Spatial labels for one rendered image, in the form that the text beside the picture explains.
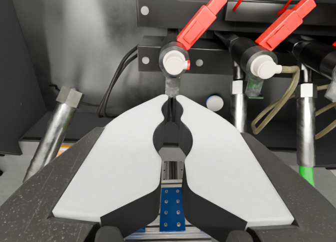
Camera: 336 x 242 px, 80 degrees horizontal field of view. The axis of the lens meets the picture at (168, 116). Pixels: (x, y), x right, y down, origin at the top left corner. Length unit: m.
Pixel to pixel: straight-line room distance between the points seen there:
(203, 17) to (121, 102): 0.35
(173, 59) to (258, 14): 0.15
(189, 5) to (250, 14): 0.08
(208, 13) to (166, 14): 0.10
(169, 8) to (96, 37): 0.22
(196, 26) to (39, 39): 0.39
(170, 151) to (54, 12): 0.36
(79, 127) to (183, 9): 0.34
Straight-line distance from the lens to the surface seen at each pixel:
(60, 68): 0.53
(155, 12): 0.29
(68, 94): 0.21
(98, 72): 0.50
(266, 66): 0.19
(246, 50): 0.22
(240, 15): 0.29
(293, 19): 0.23
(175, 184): 0.90
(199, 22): 0.21
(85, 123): 0.52
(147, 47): 0.30
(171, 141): 0.44
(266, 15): 0.30
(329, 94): 0.26
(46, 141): 0.21
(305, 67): 0.29
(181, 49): 0.19
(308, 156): 0.28
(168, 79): 0.20
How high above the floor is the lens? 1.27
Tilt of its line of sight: 59 degrees down
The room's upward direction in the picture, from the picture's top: 179 degrees counter-clockwise
